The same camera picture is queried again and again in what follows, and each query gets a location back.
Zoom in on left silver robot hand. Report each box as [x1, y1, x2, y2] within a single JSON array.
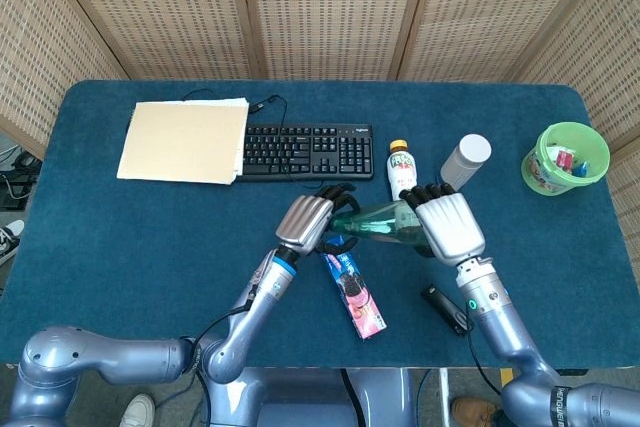
[[274, 184, 361, 256]]

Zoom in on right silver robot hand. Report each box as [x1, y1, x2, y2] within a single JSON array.
[[398, 181, 487, 266]]

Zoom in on green plastic bottle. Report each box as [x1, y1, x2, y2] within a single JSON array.
[[329, 200, 436, 256]]

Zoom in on white yellow-capped drink bottle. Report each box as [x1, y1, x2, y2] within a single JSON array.
[[385, 139, 419, 202]]

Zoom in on white Starbucks tumbler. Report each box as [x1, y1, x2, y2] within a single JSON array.
[[439, 133, 493, 192]]

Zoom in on black computer keyboard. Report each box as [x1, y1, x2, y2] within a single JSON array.
[[238, 124, 375, 183]]

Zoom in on blue Oreo cookie box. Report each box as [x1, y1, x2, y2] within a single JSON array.
[[319, 249, 389, 341]]

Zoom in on green plastic bucket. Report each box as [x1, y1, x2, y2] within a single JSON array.
[[521, 121, 611, 196]]

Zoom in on red white snack packet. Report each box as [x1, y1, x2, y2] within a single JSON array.
[[545, 144, 576, 171]]

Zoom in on manila paper folder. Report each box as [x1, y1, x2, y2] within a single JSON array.
[[116, 97, 250, 186]]

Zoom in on silver robot torso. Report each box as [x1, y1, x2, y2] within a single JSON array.
[[199, 366, 416, 427]]

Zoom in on blue table cloth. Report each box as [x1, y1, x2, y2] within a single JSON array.
[[0, 79, 632, 371]]

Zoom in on brown shoe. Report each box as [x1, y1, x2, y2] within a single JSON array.
[[451, 395, 501, 427]]

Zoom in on white shoe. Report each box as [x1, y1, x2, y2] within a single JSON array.
[[118, 393, 156, 427]]

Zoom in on black white sneaker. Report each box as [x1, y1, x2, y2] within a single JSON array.
[[0, 219, 25, 266]]

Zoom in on black keyboard cable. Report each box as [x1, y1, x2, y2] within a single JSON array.
[[182, 88, 302, 184]]

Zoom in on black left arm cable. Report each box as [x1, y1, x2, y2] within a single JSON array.
[[192, 296, 256, 348]]

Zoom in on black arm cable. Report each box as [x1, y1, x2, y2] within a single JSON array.
[[467, 331, 502, 394], [192, 296, 256, 348]]

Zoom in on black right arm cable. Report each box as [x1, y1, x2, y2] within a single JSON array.
[[467, 331, 502, 394]]

